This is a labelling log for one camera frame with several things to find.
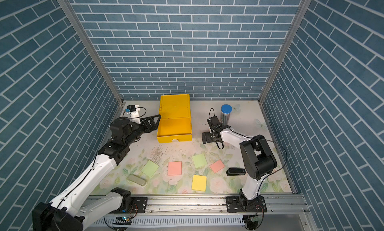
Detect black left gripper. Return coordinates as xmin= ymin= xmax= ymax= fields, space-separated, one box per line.
xmin=123 ymin=114 xmax=161 ymax=146

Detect green sticky note pad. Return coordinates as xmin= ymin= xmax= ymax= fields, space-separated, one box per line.
xmin=141 ymin=160 xmax=159 ymax=178
xmin=192 ymin=154 xmax=208 ymax=169

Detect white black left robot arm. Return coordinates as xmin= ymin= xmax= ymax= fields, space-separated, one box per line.
xmin=32 ymin=115 xmax=161 ymax=231

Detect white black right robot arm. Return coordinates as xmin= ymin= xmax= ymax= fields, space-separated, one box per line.
xmin=202 ymin=125 xmax=277 ymax=213

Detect pink sticky note pad right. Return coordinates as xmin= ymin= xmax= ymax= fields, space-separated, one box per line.
xmin=210 ymin=160 xmax=226 ymax=174

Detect pink sticky note pad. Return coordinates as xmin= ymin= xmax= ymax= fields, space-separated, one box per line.
xmin=168 ymin=161 xmax=182 ymax=176
xmin=210 ymin=160 xmax=226 ymax=174

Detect pink sticky note pad centre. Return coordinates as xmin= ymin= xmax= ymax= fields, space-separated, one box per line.
xmin=168 ymin=161 xmax=182 ymax=176

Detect clear pencil tube blue lid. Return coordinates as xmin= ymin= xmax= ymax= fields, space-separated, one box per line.
xmin=220 ymin=104 xmax=233 ymax=125

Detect grey green stapler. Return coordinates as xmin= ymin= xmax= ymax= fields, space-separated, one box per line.
xmin=128 ymin=175 xmax=147 ymax=187

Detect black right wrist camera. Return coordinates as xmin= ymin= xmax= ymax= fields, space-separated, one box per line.
xmin=207 ymin=116 xmax=221 ymax=130

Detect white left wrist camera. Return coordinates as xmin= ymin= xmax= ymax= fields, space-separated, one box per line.
xmin=125 ymin=105 xmax=141 ymax=124

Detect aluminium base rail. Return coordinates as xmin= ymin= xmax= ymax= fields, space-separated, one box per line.
xmin=80 ymin=193 xmax=310 ymax=229

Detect aluminium corner post left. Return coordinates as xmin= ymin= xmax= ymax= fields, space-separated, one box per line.
xmin=57 ymin=0 xmax=124 ymax=105

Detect aluminium corner post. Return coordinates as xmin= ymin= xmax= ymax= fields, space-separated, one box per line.
xmin=259 ymin=0 xmax=312 ymax=105
xmin=57 ymin=0 xmax=124 ymax=105

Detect aluminium corner post right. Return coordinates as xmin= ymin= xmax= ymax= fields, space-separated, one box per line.
xmin=259 ymin=0 xmax=312 ymax=105

